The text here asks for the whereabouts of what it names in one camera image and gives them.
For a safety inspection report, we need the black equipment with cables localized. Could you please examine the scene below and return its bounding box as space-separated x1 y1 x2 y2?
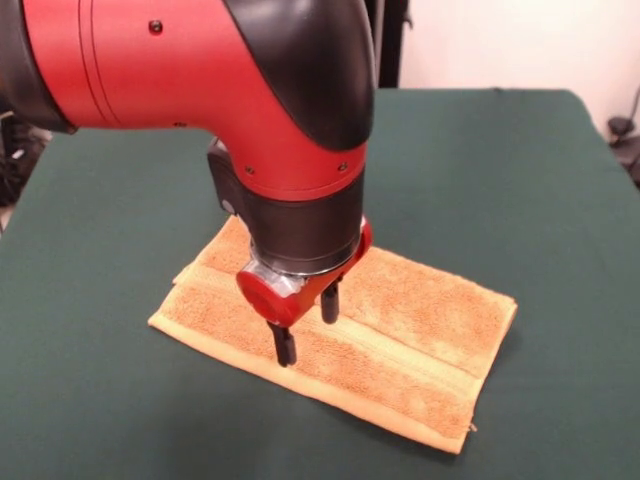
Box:
0 112 51 207

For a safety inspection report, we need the orange terry towel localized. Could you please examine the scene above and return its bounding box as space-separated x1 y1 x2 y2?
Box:
147 215 519 456

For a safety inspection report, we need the dark green table cloth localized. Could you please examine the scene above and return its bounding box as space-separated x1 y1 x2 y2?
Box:
0 87 640 480

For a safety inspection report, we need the black robot stand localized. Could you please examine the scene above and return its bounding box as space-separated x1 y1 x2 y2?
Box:
369 0 407 90

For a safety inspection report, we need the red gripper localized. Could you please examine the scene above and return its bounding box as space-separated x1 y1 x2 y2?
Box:
235 215 374 369

